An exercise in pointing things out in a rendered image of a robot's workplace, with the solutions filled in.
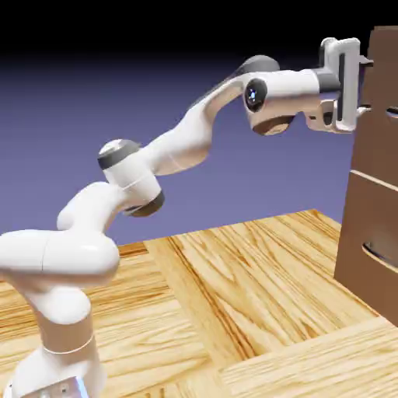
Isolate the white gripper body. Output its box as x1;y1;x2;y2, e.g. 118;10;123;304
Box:
319;37;362;134

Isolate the brown drawer front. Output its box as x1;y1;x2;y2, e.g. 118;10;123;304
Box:
350;26;398;191
333;169;398;328

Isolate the brown wooden cabinet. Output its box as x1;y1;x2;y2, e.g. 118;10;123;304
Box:
333;26;398;328

